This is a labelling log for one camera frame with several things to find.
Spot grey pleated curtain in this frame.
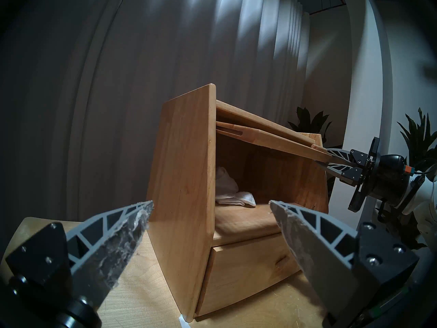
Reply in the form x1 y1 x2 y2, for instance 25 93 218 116
0 0 311 229

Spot leafy plant in white pot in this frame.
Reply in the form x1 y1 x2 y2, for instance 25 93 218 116
398 108 437 174

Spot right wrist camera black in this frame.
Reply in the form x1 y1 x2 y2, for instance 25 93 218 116
381 155 415 176

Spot tall dark leafy plant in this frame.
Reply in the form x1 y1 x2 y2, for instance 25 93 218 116
288 107 332 143

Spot wooden door with ribbed glass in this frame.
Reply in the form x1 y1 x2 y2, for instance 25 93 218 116
216 121 337 164

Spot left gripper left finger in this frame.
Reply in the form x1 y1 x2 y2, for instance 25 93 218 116
5 200 154 328

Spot wooden cabinet drawer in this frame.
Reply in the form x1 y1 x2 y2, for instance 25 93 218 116
195 233 301 316

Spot wooden cabinet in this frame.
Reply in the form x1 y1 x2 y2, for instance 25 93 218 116
146 83 330 323

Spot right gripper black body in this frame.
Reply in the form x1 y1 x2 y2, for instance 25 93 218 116
349 137 410 212

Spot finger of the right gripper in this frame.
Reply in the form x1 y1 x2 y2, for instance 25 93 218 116
324 148 368 165
316 161 362 186

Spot white sock bundle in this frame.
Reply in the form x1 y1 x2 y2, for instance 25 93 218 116
215 167 256 208

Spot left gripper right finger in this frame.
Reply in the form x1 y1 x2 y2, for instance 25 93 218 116
269 200 420 328

